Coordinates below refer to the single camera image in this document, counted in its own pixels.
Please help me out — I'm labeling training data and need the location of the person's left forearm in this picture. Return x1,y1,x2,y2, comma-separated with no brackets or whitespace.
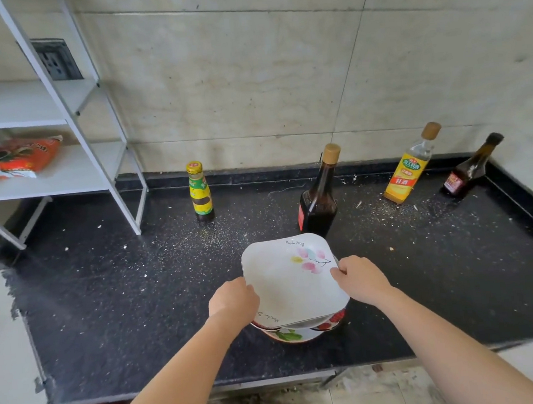
88,312,249,404

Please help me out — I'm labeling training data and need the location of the strawberry print plate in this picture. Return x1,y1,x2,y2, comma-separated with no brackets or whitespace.
249,308,350,341

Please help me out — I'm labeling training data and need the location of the grey wall socket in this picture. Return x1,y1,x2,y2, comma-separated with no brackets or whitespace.
28,35,84,85

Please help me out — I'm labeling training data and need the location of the white square plate pink flower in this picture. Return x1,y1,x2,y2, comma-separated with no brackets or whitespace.
238,229,353,335

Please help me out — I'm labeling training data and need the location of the person's right hand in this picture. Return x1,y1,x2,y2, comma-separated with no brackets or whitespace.
329,251,396,312

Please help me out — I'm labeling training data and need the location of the black speckled countertop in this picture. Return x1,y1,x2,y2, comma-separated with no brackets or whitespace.
0,136,533,404

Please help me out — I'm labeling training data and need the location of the dark bottle tan cap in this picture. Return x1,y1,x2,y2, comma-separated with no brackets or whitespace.
291,142,350,241

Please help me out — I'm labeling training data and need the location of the person's right forearm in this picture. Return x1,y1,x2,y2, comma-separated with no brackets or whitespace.
372,272,533,404

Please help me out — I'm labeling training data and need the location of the white metal shelf rack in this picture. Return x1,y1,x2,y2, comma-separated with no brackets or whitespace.
0,0,154,253

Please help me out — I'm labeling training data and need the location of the clear bottle yellow label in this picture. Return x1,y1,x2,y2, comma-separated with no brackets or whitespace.
376,120,449,207

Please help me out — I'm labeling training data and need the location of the person's left hand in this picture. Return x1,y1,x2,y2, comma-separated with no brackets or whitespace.
205,275,264,333

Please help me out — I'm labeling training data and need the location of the small green yellow label bottle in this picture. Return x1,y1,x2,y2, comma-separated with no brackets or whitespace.
185,159,216,224

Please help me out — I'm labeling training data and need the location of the brown bottle black cap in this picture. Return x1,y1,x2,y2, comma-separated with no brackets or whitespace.
438,131,510,200

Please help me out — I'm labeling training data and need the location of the orange snack packet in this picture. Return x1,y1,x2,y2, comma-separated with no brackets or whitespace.
0,133,67,181

